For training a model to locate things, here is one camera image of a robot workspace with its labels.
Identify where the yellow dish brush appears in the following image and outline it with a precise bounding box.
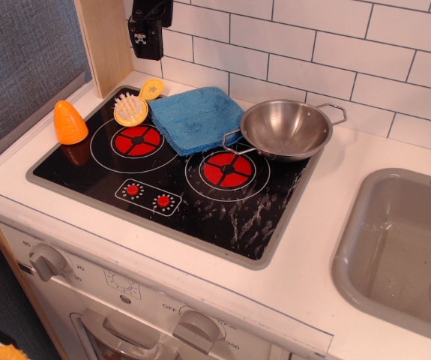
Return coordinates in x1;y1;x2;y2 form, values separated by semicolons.
114;79;164;128

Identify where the orange fuzzy object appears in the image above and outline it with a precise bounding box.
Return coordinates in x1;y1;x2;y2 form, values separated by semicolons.
0;345;28;360

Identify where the black toy stove top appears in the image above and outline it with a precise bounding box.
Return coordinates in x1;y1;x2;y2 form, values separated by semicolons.
27;97;318;269

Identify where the blue towel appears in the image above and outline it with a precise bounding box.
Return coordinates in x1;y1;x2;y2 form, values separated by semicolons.
149;87;244;156

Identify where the orange toy carrot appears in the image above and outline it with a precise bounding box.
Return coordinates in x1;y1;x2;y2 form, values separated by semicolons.
54;100;88;146

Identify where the right grey oven knob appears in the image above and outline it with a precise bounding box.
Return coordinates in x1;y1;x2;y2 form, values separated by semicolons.
172;310;221;355

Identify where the grey sink basin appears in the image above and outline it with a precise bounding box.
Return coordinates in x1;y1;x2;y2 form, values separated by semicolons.
332;168;431;339

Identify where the grey oven knob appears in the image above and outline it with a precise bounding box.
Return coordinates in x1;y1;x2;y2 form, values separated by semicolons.
29;244;67;282
172;310;221;355

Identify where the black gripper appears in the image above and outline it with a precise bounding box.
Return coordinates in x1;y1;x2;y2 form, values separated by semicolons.
127;0;173;61

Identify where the grey oven door handle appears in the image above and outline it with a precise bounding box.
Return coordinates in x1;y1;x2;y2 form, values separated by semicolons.
80;310;179;359

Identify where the left grey oven knob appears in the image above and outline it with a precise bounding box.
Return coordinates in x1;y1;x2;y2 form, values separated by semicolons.
29;244;67;282

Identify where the steel bowl with handles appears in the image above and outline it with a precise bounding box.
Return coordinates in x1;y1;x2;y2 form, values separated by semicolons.
222;100;347;162

